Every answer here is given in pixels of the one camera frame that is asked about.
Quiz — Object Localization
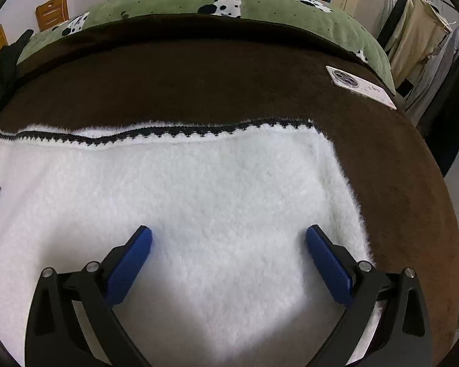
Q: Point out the green cow-print duvet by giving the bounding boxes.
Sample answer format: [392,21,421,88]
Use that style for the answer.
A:
[17,0,396,96]

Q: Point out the beige hung garment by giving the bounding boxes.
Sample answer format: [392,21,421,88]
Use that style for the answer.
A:
[388,0,454,81]

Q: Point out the dark hung hoodie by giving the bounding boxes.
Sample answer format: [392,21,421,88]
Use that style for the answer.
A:
[419,42,459,176]

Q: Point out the grey hung garment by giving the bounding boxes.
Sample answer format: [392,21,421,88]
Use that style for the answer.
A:
[405,25,459,123]

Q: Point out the white phone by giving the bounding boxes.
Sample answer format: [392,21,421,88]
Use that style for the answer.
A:
[326,66,397,110]

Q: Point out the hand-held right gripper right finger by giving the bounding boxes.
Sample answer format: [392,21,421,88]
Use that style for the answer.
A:
[305,225,433,367]

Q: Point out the black hung garment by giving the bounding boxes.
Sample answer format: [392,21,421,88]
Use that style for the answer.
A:
[377,0,410,52]

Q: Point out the brown blanket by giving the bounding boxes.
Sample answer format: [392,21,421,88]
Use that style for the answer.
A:
[0,13,459,367]

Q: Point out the white fuzzy cardigan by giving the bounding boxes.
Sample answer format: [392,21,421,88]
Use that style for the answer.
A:
[0,118,387,367]

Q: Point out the wooden chair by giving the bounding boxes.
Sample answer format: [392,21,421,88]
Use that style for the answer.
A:
[35,0,69,32]

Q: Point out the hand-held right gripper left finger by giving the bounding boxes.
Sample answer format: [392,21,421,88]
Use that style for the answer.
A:
[24,225,154,367]

